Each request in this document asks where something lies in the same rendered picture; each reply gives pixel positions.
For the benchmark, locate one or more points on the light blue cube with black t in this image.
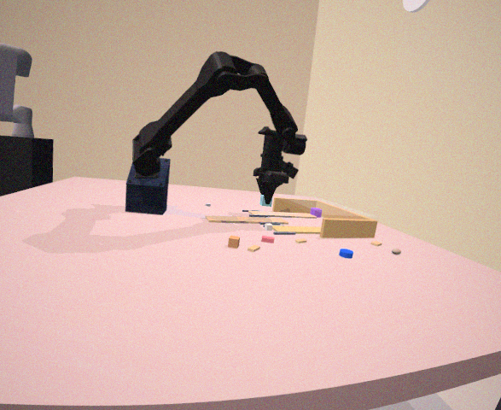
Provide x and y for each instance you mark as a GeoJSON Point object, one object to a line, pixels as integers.
{"type": "Point", "coordinates": [262, 201]}

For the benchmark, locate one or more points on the orange cube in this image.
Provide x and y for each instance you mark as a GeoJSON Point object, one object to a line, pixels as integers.
{"type": "Point", "coordinates": [233, 242]}

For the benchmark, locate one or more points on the orange strip with blue speckles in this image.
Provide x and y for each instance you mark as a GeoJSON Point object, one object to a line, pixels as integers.
{"type": "Point", "coordinates": [284, 215]}

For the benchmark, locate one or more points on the blue short cylinder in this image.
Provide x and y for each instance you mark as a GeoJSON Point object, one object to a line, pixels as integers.
{"type": "Point", "coordinates": [345, 253]}

